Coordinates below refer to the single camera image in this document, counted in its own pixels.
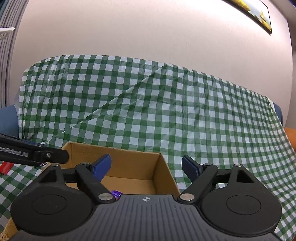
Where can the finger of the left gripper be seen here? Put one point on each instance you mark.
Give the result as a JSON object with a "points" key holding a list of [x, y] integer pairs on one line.
{"points": [[23, 152]]}

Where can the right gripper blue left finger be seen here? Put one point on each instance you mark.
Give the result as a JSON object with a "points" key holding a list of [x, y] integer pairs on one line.
{"points": [[89, 177]]}

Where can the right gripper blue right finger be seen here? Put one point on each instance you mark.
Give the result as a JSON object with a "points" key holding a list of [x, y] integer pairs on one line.
{"points": [[201, 176]]}

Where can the red packet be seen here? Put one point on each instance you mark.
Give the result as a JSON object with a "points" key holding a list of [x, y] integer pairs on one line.
{"points": [[5, 167]]}

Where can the purple candy wrapper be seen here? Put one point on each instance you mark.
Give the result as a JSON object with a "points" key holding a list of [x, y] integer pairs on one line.
{"points": [[116, 194]]}

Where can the blue sofa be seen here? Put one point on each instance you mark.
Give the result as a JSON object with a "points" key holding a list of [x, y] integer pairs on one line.
{"points": [[9, 121]]}

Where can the brown cardboard box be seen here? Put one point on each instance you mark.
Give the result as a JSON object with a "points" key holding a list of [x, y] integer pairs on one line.
{"points": [[53, 208]]}

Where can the green white checkered cloth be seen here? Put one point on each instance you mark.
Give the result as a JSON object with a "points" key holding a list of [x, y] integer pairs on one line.
{"points": [[146, 106]]}

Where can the orange cushion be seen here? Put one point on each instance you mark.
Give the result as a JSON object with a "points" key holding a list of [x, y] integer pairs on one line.
{"points": [[291, 135]]}

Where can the white stand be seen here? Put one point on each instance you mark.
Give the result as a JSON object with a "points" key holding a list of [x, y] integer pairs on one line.
{"points": [[4, 32]]}

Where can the grey curtain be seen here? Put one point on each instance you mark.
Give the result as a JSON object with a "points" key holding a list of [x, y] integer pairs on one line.
{"points": [[11, 16]]}

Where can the framed yellow picture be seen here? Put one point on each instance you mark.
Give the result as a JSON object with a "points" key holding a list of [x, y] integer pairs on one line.
{"points": [[256, 10]]}

